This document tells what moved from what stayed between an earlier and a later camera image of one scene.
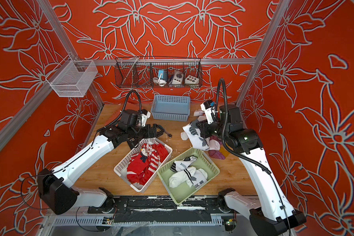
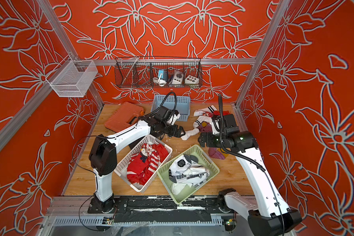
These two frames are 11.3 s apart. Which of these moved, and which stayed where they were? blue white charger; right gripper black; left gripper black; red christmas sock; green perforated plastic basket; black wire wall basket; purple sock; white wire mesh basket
Moved: left gripper black; right gripper black
Stayed: green perforated plastic basket; purple sock; white wire mesh basket; blue white charger; black wire wall basket; red christmas sock
